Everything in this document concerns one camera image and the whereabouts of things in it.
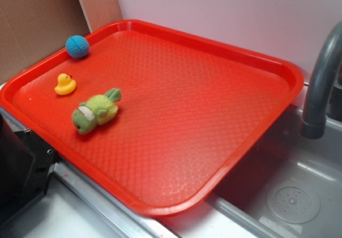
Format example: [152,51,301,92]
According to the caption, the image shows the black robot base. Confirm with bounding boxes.
[1,117,57,226]

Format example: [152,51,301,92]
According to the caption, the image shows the yellow rubber duck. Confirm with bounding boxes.
[55,73,77,96]

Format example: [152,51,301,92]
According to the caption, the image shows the red plastic tray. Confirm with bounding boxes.
[1,20,304,217]

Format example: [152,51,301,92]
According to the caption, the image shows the green plush toy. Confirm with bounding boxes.
[72,88,122,135]

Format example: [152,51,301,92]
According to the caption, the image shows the blue knitted ball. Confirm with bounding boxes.
[65,35,90,59]

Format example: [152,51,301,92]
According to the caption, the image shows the wooden board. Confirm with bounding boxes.
[79,0,122,33]

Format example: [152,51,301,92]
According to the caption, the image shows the grey plastic sink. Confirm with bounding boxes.
[160,92,341,237]

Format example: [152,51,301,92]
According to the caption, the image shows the grey toy faucet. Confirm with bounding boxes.
[300,22,341,139]

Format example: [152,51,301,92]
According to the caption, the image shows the brown cardboard panel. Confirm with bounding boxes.
[1,0,89,83]

